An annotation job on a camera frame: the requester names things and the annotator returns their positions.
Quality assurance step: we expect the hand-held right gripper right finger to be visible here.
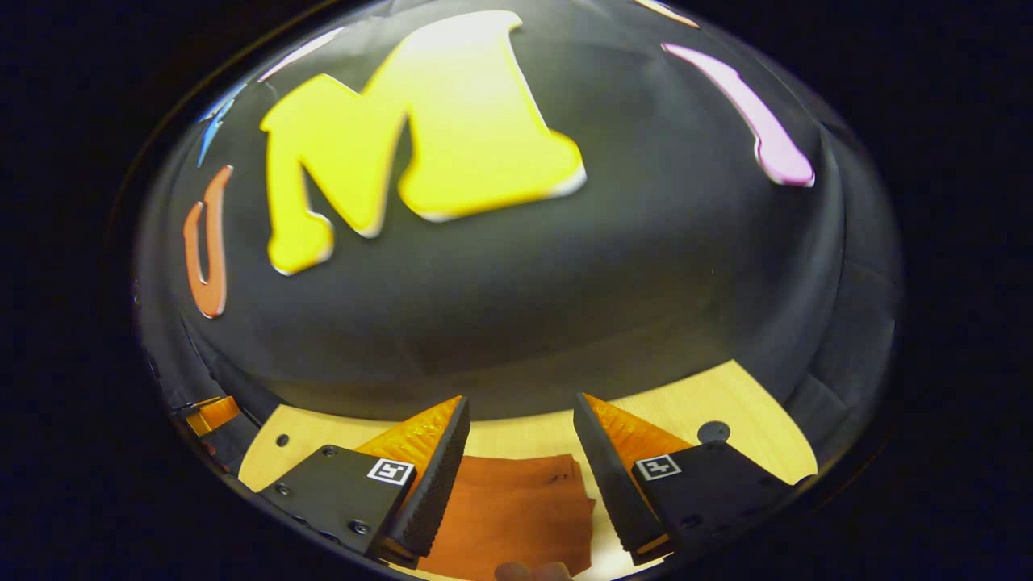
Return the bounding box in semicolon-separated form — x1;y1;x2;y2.
573;393;797;566

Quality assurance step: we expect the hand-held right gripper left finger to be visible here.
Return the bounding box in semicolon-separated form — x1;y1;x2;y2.
258;395;472;570

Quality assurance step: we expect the orange knitted garment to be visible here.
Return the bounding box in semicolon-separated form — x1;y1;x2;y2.
416;454;596;581

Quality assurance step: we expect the black backdrop cloth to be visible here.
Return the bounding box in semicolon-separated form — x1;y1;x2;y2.
133;0;901;485

